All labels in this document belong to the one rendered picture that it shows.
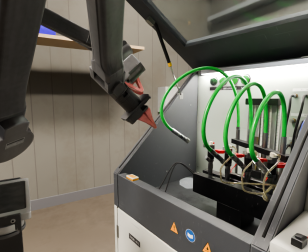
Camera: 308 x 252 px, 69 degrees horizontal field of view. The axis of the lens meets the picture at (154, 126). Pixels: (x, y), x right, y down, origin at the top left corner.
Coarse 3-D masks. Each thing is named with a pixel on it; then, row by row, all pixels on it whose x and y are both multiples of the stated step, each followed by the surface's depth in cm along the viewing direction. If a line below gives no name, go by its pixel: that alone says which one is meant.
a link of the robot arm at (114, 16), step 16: (96, 0) 34; (112, 0) 34; (96, 16) 36; (112, 16) 37; (96, 32) 40; (112, 32) 40; (96, 48) 44; (112, 48) 44; (96, 64) 49; (112, 64) 48; (96, 80) 56; (112, 80) 53
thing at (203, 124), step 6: (228, 78) 79; (240, 78) 85; (222, 84) 77; (216, 90) 76; (246, 90) 90; (210, 102) 74; (252, 108) 92; (204, 114) 73; (252, 114) 92; (204, 120) 73; (252, 120) 93; (204, 126) 73; (204, 132) 74; (204, 138) 74; (204, 144) 75; (210, 150) 77; (216, 156) 79; (222, 162) 82
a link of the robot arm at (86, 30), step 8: (48, 16) 73; (56, 16) 74; (48, 24) 73; (56, 24) 75; (64, 24) 76; (72, 24) 77; (64, 32) 77; (72, 32) 78; (80, 32) 79; (88, 32) 80; (80, 40) 80; (88, 40) 81; (88, 48) 86
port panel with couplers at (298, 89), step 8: (304, 80) 87; (296, 88) 90; (304, 88) 88; (296, 96) 89; (296, 104) 90; (304, 104) 88; (296, 112) 90; (304, 112) 88; (288, 120) 93; (288, 128) 93; (288, 136) 93; (288, 152) 94
